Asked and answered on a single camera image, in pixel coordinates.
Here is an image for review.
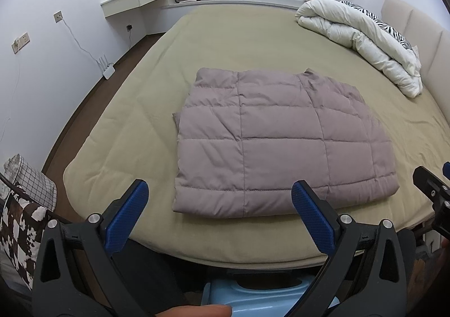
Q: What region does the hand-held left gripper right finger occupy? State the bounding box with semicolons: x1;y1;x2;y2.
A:
281;180;419;317

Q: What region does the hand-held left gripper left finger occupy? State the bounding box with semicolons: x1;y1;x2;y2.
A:
31;179;183;317

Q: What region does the mauve hooded puffer jacket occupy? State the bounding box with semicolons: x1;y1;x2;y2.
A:
172;67;401;219

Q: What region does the person's left hand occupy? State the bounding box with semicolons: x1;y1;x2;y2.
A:
155;304;233;317

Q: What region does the bed with beige cover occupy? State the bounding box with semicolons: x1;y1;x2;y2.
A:
42;5;450;270

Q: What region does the light blue plastic stool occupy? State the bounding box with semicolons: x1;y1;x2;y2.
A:
202;274;340;317

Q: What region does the white grid pattern bag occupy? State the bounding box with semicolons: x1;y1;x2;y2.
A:
3;154;58;212

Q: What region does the brown cow print cloth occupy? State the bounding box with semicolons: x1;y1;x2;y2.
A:
0;192;48;291

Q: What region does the beige padded headboard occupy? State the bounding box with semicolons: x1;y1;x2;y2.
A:
381;0;450;117

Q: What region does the white wifi router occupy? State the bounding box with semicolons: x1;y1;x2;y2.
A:
97;55;115;80

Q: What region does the zebra striped pillow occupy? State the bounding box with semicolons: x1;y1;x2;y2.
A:
339;0;419;54

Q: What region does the white folded duvet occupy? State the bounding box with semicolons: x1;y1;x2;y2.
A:
295;0;422;98

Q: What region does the thin wall cable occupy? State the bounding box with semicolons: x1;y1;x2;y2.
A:
59;17;103;68

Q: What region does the white double wall socket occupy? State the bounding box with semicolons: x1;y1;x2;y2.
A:
12;33;31;55

